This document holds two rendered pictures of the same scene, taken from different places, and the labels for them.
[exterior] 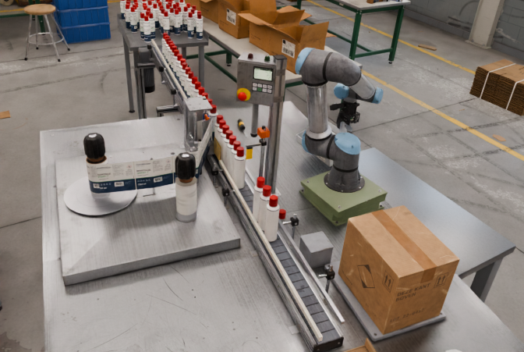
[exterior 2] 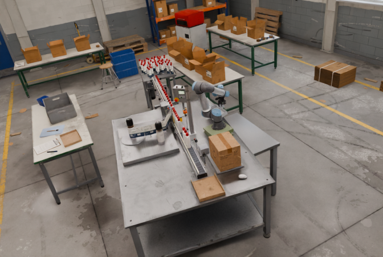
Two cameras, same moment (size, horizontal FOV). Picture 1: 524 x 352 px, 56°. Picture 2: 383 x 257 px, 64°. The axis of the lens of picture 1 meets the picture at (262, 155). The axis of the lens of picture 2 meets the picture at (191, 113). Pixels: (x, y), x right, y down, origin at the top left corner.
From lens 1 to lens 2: 1.75 m
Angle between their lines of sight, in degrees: 10
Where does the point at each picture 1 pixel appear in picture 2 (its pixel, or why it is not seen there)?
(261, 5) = (198, 54)
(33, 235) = (112, 160)
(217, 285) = (170, 162)
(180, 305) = (158, 168)
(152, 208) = (150, 141)
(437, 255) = (233, 145)
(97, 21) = (131, 66)
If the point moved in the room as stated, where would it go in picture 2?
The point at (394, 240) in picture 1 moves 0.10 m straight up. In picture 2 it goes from (220, 141) to (220, 134)
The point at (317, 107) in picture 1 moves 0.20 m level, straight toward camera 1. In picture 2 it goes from (202, 101) to (199, 109)
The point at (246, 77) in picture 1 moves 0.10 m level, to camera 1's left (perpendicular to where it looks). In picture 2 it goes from (176, 94) to (168, 94)
